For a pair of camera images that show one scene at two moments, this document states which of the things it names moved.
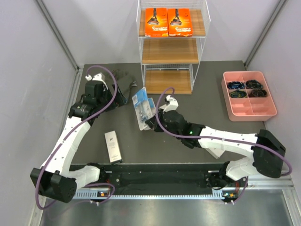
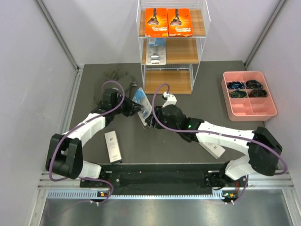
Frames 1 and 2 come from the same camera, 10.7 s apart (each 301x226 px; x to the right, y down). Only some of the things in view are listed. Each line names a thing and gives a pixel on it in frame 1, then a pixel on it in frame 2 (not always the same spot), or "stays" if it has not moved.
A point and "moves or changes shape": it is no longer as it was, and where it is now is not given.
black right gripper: x=154 y=124 stays
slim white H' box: x=113 y=147 stays
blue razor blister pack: x=141 y=103 moves or changes shape
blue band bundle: x=235 y=84 stays
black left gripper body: x=117 y=102 to x=126 y=108
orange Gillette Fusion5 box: x=179 y=22 stays
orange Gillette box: x=156 y=22 stays
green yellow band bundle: x=238 y=93 stays
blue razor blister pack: x=152 y=108 to x=155 y=51
